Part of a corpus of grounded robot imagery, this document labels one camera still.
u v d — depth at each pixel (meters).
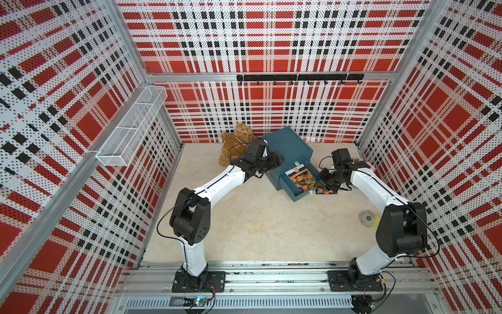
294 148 0.93
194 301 0.70
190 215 0.50
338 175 0.68
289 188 0.87
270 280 0.75
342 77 0.88
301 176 0.96
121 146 0.70
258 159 0.72
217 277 0.75
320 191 0.98
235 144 1.11
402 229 0.45
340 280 0.72
